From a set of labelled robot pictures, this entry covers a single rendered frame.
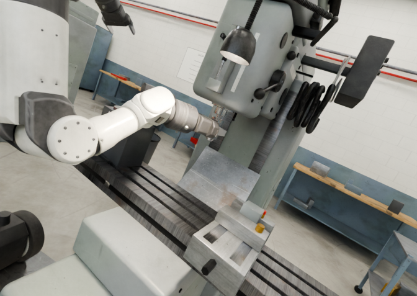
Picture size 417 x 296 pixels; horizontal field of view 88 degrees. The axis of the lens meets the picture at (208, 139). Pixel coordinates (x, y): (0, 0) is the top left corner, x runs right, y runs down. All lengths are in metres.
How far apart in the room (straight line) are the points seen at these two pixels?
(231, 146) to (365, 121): 4.06
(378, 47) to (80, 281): 1.15
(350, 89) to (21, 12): 0.86
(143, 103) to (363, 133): 4.66
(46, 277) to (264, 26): 0.88
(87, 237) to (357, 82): 0.99
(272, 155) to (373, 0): 4.87
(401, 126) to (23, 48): 5.05
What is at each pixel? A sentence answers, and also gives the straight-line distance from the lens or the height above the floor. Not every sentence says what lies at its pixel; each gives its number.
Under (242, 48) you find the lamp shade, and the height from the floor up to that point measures 1.43.
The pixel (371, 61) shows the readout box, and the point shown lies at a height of 1.64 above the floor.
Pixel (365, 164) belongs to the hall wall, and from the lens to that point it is 4.97.
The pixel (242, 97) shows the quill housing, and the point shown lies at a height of 1.36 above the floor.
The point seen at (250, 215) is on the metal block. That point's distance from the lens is 0.70.
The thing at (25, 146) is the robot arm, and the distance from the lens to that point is 0.45.
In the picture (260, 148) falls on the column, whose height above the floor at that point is 1.20.
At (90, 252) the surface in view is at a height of 0.78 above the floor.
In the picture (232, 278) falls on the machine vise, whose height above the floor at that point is 0.97.
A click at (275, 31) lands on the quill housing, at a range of 0.66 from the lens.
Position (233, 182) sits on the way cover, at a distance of 1.06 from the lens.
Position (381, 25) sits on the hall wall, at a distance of 5.48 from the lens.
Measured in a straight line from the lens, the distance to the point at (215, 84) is 0.61.
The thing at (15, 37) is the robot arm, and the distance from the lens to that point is 0.41.
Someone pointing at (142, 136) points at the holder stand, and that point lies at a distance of 0.92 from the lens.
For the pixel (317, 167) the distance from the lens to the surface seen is 4.36.
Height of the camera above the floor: 1.31
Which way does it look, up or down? 10 degrees down
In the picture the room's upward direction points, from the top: 24 degrees clockwise
